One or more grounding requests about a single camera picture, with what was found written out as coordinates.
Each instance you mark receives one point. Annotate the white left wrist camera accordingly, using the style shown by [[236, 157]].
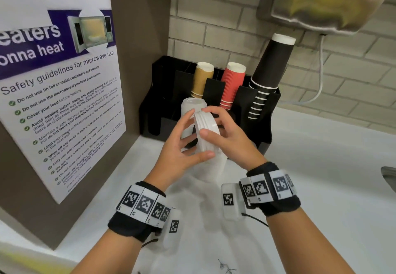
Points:
[[174, 226]]

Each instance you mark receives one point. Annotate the stack of gold paper cups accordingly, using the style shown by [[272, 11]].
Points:
[[201, 79]]

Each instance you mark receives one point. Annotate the stack of white lids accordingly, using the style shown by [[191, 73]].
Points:
[[207, 122], [188, 105]]

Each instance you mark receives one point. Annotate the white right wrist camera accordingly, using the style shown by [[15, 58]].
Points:
[[229, 201]]

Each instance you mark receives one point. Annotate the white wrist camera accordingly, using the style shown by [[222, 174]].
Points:
[[174, 226], [229, 201]]

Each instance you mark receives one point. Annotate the person's right forearm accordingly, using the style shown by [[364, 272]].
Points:
[[306, 246]]

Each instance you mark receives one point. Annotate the black cup and lid organizer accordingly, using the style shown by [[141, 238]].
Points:
[[161, 82]]

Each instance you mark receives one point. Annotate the right marker wristband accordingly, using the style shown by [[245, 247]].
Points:
[[269, 187]]

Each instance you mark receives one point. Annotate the steel sink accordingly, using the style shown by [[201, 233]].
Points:
[[389, 178]]

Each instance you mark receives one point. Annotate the stack of black paper cups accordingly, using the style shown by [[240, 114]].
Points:
[[272, 60]]

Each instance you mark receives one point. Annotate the person's left forearm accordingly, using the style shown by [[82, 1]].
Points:
[[105, 255]]

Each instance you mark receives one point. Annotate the microwave safety poster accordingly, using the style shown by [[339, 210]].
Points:
[[62, 113]]

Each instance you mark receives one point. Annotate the stack of red paper cups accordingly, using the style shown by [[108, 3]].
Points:
[[232, 82]]

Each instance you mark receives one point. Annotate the person's left hand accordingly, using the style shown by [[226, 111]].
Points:
[[167, 162]]

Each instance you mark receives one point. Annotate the marker wristband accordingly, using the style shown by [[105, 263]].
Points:
[[269, 187], [139, 205]]

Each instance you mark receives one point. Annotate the left marker wristband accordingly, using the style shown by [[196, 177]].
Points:
[[139, 205]]

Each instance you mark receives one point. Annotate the person's right hand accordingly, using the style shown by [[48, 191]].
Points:
[[241, 150]]

